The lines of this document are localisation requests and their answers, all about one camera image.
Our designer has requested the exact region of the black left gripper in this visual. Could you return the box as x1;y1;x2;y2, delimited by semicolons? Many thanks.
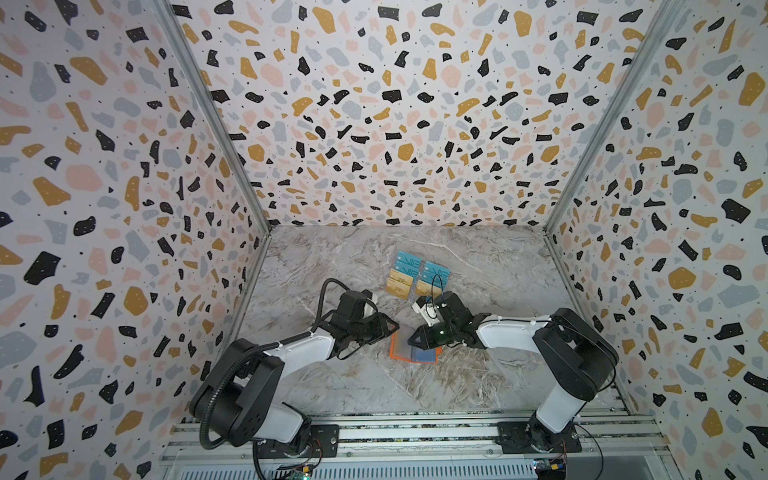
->
351;312;402;345

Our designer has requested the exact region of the gold vip card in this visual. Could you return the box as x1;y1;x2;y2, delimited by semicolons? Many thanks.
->
385;278;412;300
389;269;414;286
414;280;442;297

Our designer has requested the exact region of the orange card wallet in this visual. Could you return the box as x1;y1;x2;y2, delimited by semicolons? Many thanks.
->
389;325;442;364

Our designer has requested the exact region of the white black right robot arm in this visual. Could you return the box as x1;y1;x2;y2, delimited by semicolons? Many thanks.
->
408;291;619;442

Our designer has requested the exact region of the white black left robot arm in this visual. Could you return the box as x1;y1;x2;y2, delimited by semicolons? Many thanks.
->
189;289;399;455

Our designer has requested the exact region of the teal VIP card right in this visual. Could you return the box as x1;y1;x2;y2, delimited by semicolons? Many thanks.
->
420;261;451;286

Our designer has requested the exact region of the teal vip card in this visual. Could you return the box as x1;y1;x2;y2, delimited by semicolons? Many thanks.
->
394;251;422;277
420;261;451;286

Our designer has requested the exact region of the clear acrylic card display stand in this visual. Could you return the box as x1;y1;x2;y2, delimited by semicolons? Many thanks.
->
390;251;450;298

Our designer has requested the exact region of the teal VIP card left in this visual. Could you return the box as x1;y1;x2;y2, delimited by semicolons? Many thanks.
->
394;251;422;277

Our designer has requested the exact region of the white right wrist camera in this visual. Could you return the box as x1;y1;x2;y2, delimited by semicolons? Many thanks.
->
412;296;441;326

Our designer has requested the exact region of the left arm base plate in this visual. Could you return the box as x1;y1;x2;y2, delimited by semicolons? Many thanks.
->
258;424;340;461

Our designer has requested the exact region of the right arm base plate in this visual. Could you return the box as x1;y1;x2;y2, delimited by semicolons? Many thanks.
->
495;418;582;454

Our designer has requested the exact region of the black corrugated cable conduit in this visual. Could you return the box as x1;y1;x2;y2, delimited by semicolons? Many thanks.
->
199;277;361;451

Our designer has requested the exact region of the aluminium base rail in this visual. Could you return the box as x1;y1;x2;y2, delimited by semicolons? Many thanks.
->
157;410;682;479

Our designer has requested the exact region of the aluminium left corner post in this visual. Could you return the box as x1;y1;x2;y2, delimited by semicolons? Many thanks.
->
149;0;270;236

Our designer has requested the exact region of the aluminium corner post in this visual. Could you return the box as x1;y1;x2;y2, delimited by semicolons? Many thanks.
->
149;0;270;236
544;0;688;240

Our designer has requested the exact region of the aluminium right corner post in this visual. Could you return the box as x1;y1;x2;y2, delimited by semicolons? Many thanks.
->
544;0;688;240

